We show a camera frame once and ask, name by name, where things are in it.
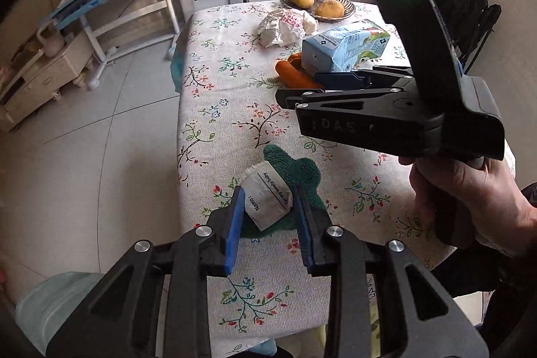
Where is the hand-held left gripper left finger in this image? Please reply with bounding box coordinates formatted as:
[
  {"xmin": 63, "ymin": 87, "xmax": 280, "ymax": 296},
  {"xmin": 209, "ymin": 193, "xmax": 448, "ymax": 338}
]
[{"xmin": 45, "ymin": 185, "xmax": 246, "ymax": 358}]

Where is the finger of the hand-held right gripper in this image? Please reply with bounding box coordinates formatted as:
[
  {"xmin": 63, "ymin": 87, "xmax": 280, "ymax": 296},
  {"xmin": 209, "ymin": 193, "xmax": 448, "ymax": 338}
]
[
  {"xmin": 276, "ymin": 87, "xmax": 414, "ymax": 109},
  {"xmin": 314, "ymin": 66, "xmax": 414, "ymax": 89}
]

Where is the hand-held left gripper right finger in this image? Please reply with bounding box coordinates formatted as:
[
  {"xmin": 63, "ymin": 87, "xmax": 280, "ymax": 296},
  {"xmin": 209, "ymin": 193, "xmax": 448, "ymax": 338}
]
[{"xmin": 292, "ymin": 185, "xmax": 491, "ymax": 358}]

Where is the pale blue milk carton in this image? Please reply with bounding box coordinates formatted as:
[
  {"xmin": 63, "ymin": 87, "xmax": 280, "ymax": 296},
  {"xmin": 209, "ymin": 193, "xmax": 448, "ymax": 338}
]
[{"xmin": 302, "ymin": 19, "xmax": 391, "ymax": 73}]

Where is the green towel with white label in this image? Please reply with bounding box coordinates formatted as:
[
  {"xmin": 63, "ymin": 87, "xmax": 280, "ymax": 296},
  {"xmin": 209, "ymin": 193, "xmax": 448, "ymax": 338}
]
[{"xmin": 240, "ymin": 144, "xmax": 333, "ymax": 243}]

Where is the white paper wrapper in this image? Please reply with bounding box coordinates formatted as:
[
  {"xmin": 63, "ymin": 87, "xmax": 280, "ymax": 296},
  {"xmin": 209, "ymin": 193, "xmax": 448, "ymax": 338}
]
[{"xmin": 257, "ymin": 8, "xmax": 318, "ymax": 47}]

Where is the person's right hand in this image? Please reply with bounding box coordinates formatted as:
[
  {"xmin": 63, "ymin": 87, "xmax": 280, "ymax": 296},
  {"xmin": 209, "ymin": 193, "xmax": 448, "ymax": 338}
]
[{"xmin": 398, "ymin": 157, "xmax": 537, "ymax": 258}]

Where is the woven fruit bowl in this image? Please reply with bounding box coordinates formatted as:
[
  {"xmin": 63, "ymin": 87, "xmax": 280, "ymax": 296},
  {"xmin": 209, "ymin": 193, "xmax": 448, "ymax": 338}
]
[{"xmin": 280, "ymin": 0, "xmax": 356, "ymax": 22}]

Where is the floral tablecloth table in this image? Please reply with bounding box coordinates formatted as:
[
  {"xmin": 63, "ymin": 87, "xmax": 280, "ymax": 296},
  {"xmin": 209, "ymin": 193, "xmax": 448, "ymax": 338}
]
[{"xmin": 175, "ymin": 1, "xmax": 517, "ymax": 346}]

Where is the black folding chair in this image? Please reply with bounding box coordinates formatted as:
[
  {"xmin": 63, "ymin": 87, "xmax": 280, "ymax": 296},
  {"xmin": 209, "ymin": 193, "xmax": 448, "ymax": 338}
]
[{"xmin": 445, "ymin": 0, "xmax": 503, "ymax": 74}]

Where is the light teal bin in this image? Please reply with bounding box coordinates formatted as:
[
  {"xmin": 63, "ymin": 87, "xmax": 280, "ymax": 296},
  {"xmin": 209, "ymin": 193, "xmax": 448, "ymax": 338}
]
[{"xmin": 16, "ymin": 272, "xmax": 105, "ymax": 356}]

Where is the person's dark clothing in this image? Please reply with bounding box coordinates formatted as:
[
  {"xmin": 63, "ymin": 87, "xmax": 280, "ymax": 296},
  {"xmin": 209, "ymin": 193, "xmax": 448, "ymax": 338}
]
[{"xmin": 428, "ymin": 249, "xmax": 537, "ymax": 358}]

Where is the white television cabinet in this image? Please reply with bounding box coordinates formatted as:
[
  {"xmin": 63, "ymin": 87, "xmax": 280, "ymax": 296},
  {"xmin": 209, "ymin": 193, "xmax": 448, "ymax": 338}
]
[{"xmin": 0, "ymin": 33, "xmax": 95, "ymax": 132}]

